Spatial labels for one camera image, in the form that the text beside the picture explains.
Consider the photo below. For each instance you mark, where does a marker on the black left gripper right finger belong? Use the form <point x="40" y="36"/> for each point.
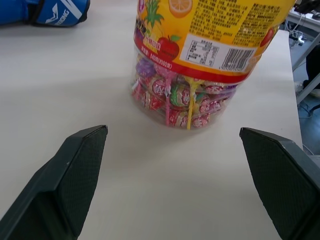
<point x="280" y="185"/>

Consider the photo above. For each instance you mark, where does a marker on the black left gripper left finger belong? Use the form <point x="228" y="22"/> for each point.
<point x="57" y="185"/>

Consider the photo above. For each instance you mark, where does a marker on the clear lollipop jar yellow label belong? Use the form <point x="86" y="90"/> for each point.
<point x="200" y="62"/>

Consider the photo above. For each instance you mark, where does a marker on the blue boxing glove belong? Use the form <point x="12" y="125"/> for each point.
<point x="58" y="12"/>
<point x="13" y="11"/>

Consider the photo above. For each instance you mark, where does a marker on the grey metal desk frame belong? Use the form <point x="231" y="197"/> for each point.
<point x="308" y="62"/>

